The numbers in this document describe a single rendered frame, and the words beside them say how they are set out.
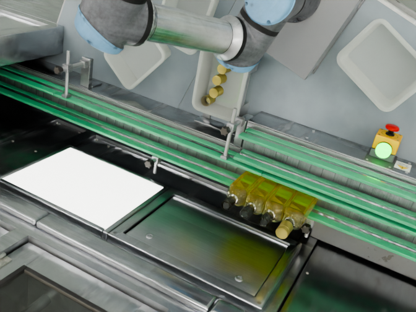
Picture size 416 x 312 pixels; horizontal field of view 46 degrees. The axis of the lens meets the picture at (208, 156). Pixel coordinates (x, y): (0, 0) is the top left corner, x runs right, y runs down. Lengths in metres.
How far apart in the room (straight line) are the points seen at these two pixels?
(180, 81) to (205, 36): 0.60
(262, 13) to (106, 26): 0.41
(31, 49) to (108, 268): 0.95
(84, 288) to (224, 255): 0.39
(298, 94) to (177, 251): 0.63
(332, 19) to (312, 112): 0.32
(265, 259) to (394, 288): 0.39
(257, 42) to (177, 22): 0.25
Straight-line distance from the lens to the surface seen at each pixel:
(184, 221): 1.50
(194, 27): 1.17
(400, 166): 1.53
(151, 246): 1.38
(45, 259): 1.38
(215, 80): 1.64
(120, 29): 1.04
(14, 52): 1.90
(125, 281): 1.30
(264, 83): 1.64
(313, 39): 1.46
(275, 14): 1.24
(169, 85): 1.81
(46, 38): 1.99
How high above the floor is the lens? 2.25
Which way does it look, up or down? 56 degrees down
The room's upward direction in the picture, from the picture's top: 126 degrees counter-clockwise
